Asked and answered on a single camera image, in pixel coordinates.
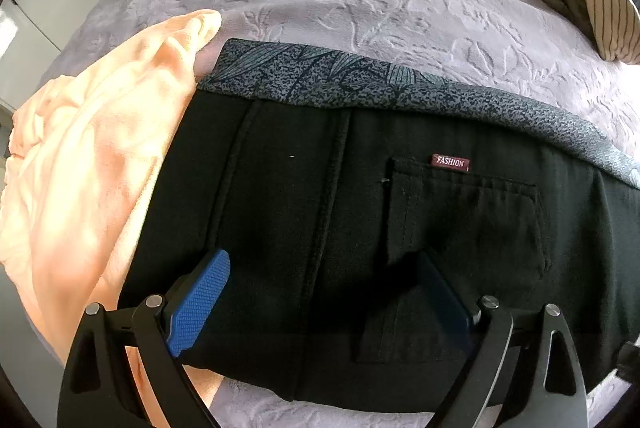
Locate black pants with patterned waistband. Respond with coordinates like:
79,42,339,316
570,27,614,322
120,38,640,409

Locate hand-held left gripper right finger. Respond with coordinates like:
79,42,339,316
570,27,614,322
417,252,587,428

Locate peach orange garment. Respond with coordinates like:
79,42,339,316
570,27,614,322
0,9,223,424

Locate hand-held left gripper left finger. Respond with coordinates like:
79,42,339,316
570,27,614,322
56,249,232,428

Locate lilac embossed blanket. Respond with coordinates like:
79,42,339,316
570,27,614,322
30,0,640,428

